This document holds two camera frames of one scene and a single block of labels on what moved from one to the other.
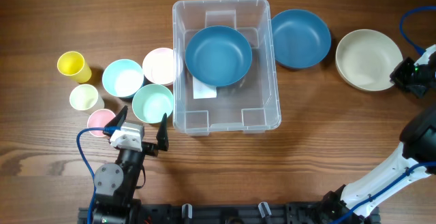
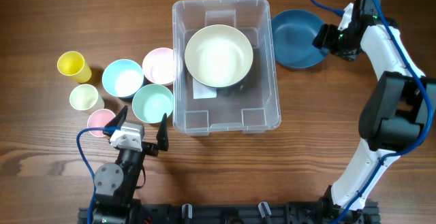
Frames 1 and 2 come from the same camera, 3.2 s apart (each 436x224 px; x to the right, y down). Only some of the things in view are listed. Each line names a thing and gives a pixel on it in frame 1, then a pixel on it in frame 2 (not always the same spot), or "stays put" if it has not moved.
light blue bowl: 122,77 stays put
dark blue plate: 300,38 stays put
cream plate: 365,58 to 219,56
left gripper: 163,140 stays put
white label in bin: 201,90 stays put
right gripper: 398,78 to 324,39
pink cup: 99,118 stays put
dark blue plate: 219,56 to 238,84
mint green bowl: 151,101 stays put
